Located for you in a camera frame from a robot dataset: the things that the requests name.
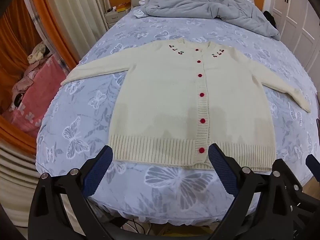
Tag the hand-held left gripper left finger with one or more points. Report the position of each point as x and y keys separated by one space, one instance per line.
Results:
x=97 y=172

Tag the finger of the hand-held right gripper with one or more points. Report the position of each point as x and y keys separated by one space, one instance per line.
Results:
x=314 y=163

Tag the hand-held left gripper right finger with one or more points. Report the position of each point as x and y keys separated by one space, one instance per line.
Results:
x=222 y=170

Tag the cream knit cardigan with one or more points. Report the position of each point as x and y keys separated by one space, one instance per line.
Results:
x=170 y=100

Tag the bed with butterfly sheet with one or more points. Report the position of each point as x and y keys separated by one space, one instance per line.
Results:
x=82 y=110

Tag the yellow cardboard box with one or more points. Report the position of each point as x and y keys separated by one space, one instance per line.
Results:
x=160 y=230

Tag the beige crumpled cloth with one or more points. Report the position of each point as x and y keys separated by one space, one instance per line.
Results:
x=38 y=52

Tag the orange curtain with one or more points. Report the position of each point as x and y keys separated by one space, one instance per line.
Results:
x=15 y=55

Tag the black bag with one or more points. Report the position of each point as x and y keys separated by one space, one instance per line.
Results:
x=270 y=18

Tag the white wardrobe doors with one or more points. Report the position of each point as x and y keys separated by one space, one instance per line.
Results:
x=297 y=12

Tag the white nightstand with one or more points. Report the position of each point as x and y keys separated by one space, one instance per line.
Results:
x=113 y=18

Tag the white curtain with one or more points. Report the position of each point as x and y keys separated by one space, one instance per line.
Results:
x=75 y=12

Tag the white cloth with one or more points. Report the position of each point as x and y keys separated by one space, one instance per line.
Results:
x=138 y=13

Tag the grey quilt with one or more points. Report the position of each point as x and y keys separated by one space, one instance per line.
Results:
x=200 y=5

